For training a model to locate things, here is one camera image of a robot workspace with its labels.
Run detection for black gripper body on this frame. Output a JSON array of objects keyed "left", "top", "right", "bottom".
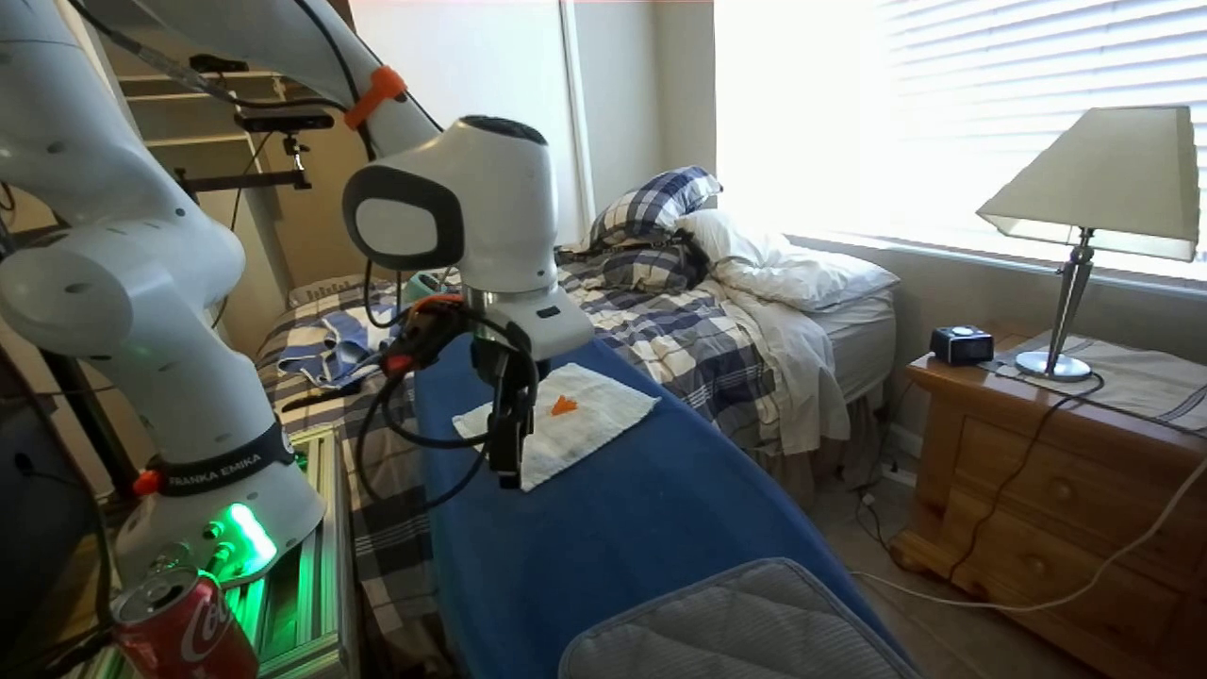
[{"left": 478, "top": 330, "right": 548, "bottom": 434}]

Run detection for white towel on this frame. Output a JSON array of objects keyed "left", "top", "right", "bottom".
[{"left": 448, "top": 358, "right": 663, "bottom": 492}]

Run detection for blue ironing board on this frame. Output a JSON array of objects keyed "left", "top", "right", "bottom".
[{"left": 410, "top": 330, "right": 919, "bottom": 679}]

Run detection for blue crumpled cloth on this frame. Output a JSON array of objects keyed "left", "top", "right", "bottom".
[{"left": 276, "top": 304, "right": 409, "bottom": 388}]

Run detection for plaid pillow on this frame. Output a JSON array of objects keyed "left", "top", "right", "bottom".
[{"left": 557, "top": 160, "right": 728, "bottom": 299}]

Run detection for grey quilted iron rest pad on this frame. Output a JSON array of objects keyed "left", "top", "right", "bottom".
[{"left": 555, "top": 555, "right": 919, "bottom": 679}]

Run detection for white bed sheet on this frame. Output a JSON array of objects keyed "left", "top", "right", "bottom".
[{"left": 712, "top": 280, "right": 860, "bottom": 458}]

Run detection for white pillow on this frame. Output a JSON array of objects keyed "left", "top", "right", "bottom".
[{"left": 684, "top": 204, "right": 903, "bottom": 315}]

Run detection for white mattress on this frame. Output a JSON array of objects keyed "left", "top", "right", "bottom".
[{"left": 811, "top": 286, "right": 903, "bottom": 408}]

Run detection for red cola can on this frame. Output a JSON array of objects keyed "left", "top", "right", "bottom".
[{"left": 110, "top": 575, "right": 260, "bottom": 679}]

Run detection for beige slatted rack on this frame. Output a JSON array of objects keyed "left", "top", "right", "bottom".
[{"left": 117, "top": 67, "right": 296, "bottom": 157}]

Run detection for black alarm clock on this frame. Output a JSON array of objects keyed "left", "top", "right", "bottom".
[{"left": 929, "top": 320, "right": 996, "bottom": 368}]

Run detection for white window blinds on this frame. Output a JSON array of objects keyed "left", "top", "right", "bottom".
[{"left": 712, "top": 0, "right": 1207, "bottom": 273}]

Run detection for wooden nightstand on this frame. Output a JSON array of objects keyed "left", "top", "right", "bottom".
[{"left": 895, "top": 330, "right": 1207, "bottom": 679}]

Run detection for table lamp with cream shade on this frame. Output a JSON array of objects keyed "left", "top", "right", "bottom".
[{"left": 973, "top": 102, "right": 1205, "bottom": 385}]

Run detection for wrist camera with orange mount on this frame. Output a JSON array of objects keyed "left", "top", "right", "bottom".
[{"left": 382, "top": 299, "right": 478, "bottom": 379}]

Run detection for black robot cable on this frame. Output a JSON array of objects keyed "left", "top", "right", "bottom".
[{"left": 351, "top": 255, "right": 557, "bottom": 517}]

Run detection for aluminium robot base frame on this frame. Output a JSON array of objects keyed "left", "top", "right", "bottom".
[{"left": 205, "top": 419, "right": 361, "bottom": 679}]

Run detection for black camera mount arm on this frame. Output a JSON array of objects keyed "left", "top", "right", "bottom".
[{"left": 181, "top": 104, "right": 341, "bottom": 194}]

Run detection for black lamp cord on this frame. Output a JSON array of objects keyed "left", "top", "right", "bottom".
[{"left": 941, "top": 374, "right": 1108, "bottom": 585}]

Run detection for white power cord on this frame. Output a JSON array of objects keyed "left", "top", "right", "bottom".
[{"left": 863, "top": 457, "right": 1207, "bottom": 618}]

